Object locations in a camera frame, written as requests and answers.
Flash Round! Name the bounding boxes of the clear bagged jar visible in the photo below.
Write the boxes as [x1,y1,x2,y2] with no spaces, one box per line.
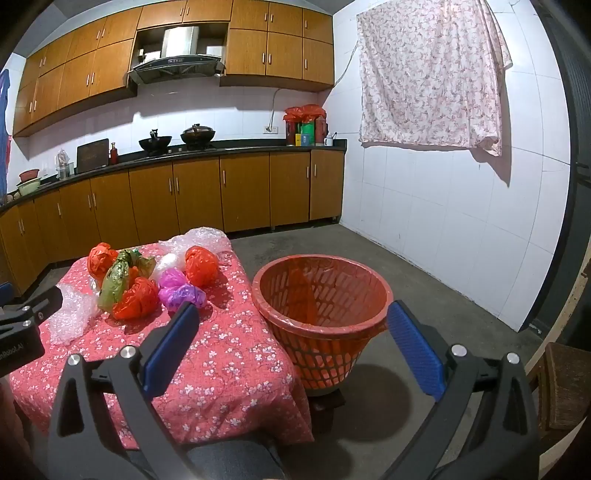
[55,148,75,181]

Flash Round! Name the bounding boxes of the orange plastic bag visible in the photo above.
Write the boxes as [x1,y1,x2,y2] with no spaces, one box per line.
[112,277,160,320]
[185,246,219,288]
[88,243,119,282]

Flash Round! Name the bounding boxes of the blue hanging cloth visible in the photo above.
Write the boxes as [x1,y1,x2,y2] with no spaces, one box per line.
[0,69,12,195]

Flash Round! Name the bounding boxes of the dark cutting board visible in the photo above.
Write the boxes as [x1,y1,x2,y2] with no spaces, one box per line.
[76,138,110,174]

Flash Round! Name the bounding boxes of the wooden chair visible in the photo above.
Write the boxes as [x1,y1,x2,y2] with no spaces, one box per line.
[531,344,591,432]

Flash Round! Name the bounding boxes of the wooden lower kitchen cabinets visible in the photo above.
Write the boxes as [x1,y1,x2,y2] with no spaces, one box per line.
[0,150,346,278]

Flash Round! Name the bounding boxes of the dark stool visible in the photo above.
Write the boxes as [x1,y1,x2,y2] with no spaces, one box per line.
[307,388,347,432]

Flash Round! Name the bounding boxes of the purple plastic bag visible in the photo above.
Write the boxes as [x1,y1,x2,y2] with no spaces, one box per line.
[159,269,188,291]
[158,285,207,310]

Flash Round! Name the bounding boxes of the red floral tablecloth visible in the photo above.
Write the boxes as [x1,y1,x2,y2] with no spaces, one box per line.
[9,242,315,450]

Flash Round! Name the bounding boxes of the wooden upper wall cabinets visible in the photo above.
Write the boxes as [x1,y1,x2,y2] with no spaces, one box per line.
[13,0,334,138]

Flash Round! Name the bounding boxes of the red plastic basket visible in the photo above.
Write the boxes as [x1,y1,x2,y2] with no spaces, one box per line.
[252,255,394,397]

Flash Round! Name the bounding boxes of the clear bubble wrap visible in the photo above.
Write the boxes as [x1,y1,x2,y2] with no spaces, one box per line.
[158,227,232,259]
[48,282,105,344]

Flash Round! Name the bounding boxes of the olive green plastic bag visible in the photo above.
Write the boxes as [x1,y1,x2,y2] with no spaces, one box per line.
[98,251,158,312]

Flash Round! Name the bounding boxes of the black wok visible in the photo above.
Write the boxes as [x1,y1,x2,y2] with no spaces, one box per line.
[139,129,173,155]

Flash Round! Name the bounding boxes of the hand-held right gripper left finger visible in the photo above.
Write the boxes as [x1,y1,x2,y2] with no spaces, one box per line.
[46,302,200,480]

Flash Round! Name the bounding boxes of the steel range hood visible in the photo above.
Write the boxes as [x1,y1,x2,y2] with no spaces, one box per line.
[127,27,227,85]

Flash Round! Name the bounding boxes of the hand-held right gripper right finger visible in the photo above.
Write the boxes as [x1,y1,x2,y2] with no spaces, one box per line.
[383,300,542,480]

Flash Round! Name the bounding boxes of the red plastic bag cover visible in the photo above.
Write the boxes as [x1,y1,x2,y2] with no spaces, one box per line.
[283,104,327,124]

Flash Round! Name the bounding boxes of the black kitchen countertop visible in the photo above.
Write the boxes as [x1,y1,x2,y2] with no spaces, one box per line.
[0,140,348,213]

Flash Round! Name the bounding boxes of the pink floral hanging sheet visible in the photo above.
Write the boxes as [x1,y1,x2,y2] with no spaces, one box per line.
[355,0,514,158]

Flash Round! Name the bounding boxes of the black pot with lid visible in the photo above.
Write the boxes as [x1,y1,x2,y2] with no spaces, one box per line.
[180,123,216,148]

